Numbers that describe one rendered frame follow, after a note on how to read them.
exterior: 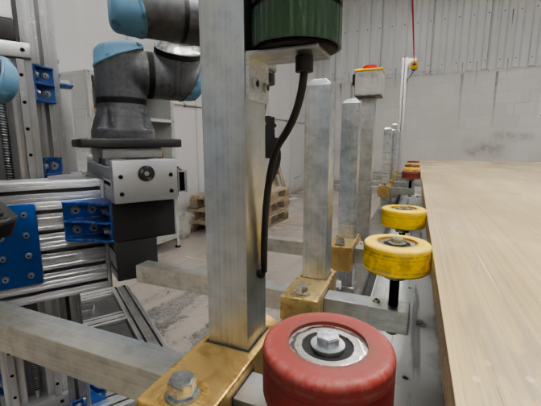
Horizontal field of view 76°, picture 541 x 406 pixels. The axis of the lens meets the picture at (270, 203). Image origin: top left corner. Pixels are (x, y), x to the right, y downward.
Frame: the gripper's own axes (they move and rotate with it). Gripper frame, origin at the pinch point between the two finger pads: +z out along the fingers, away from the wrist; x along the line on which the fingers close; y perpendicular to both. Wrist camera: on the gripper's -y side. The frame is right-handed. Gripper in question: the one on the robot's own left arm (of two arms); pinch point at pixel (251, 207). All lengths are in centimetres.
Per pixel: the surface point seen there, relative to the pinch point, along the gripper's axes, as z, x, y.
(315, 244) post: 4.5, -9.5, -4.7
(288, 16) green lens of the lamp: -17.2, -4.6, -30.9
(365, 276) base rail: 23.0, -26.2, 29.3
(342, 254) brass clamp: 11.2, -16.6, 11.5
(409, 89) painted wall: -121, -281, 711
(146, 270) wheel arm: 11.2, 18.1, 2.0
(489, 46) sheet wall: -193, -407, 656
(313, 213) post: 0.0, -9.2, -4.6
